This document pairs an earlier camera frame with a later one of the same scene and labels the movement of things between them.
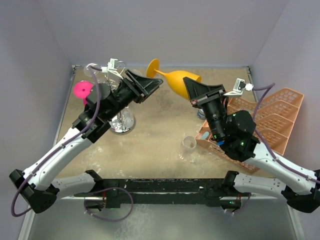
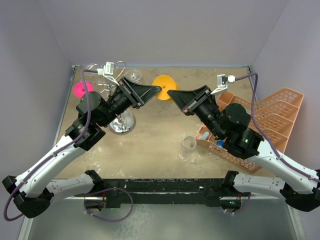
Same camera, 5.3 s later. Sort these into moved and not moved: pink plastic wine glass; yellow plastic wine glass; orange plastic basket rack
Moved: yellow plastic wine glass
Not moved: orange plastic basket rack; pink plastic wine glass
